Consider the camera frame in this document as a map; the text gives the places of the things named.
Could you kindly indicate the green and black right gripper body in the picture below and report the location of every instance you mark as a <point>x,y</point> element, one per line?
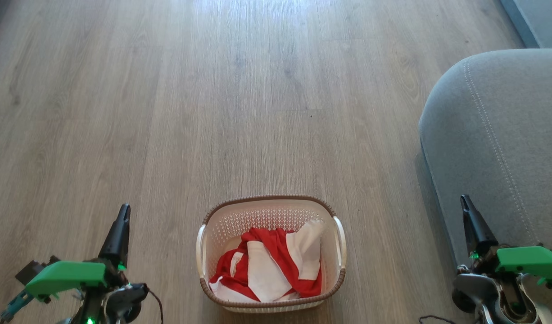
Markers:
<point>528,262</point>

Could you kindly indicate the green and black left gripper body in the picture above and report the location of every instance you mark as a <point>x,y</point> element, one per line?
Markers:
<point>66,274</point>

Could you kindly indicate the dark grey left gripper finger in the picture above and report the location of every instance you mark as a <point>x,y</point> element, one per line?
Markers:
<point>117,236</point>

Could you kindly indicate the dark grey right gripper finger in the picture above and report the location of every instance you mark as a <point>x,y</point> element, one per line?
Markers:
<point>476,229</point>

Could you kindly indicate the red and white cloth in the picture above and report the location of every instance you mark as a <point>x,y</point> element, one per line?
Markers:
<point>276,245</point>

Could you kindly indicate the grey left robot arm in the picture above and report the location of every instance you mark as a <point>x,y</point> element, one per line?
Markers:
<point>123,303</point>

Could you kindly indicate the cream perforated laundry basket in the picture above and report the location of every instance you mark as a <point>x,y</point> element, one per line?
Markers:
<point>258,216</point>

